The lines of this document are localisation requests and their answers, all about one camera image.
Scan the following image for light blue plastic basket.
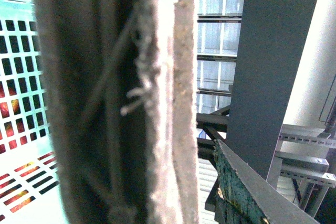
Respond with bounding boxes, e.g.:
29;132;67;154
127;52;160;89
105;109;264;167
1;0;67;223

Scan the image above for brown basket handle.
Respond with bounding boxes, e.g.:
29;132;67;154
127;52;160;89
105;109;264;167
34;0;200;223

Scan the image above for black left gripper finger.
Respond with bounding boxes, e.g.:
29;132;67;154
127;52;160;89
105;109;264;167
214;140;317;223

